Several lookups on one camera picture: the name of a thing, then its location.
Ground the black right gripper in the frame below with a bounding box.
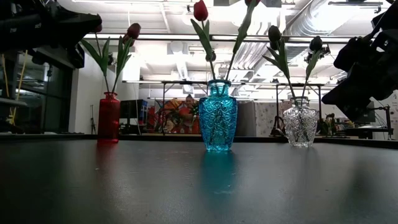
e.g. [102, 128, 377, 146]
[321, 29, 398, 123]

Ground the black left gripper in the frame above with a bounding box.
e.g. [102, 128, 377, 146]
[30, 0, 103, 69]

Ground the bunch of tulips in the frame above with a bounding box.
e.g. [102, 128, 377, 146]
[113, 22, 142, 94]

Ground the black artificial tulip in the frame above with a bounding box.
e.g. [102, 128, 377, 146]
[262, 25, 296, 99]
[300, 35, 323, 99]

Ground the bright red artificial tulip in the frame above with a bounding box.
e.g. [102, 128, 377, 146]
[190, 0, 217, 82]
[224, 0, 261, 82]

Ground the dark monitor on arm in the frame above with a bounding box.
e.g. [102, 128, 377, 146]
[362, 104, 376, 124]

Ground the clear cut glass vase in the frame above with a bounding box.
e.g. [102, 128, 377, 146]
[282, 96, 320, 148]

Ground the red glass vase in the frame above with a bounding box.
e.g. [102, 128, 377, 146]
[97, 91, 121, 144]

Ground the blue cut glass vase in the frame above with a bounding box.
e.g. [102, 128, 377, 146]
[198, 79, 239, 152]

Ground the dark background desk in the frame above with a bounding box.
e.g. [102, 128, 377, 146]
[343, 124, 394, 140]

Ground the long ceiling light strip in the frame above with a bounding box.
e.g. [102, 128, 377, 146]
[83, 32, 355, 44]

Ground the yellow stick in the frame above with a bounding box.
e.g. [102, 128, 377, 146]
[11, 49, 29, 124]

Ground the small background tripod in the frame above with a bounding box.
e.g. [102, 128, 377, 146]
[89, 105, 97, 135]

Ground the dark background monitor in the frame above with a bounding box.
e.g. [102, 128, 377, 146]
[120, 99, 149, 125]

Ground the person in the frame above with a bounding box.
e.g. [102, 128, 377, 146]
[172, 94, 200, 134]

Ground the black metal table frame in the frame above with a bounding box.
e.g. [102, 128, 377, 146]
[0, 133, 398, 149]

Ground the silver ventilation duct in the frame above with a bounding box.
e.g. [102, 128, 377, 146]
[233, 0, 340, 69]

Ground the yellow cord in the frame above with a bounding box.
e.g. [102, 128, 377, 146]
[0, 52, 10, 99]

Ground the black ceiling rail fixture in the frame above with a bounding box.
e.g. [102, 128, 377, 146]
[328, 1, 384, 14]

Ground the black metal frame rack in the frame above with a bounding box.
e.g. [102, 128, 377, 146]
[123, 80, 340, 138]

